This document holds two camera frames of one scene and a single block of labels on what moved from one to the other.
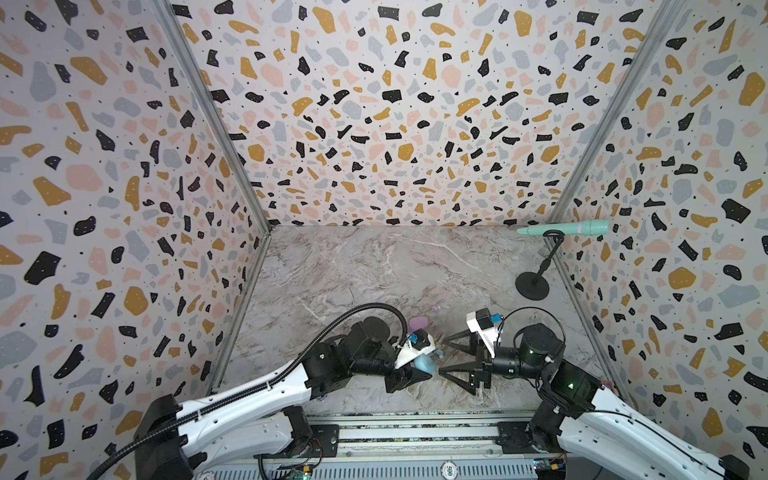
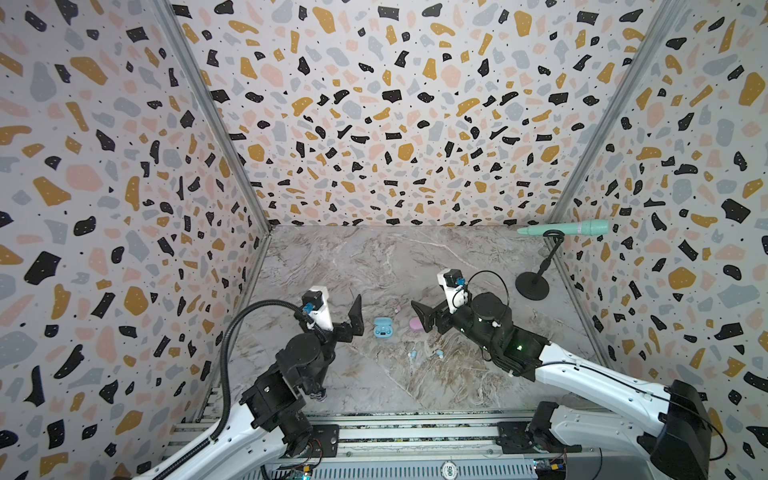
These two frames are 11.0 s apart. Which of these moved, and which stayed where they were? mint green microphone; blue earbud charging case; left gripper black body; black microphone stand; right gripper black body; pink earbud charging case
Moved: right gripper black body; blue earbud charging case; left gripper black body
Stayed: black microphone stand; pink earbud charging case; mint green microphone
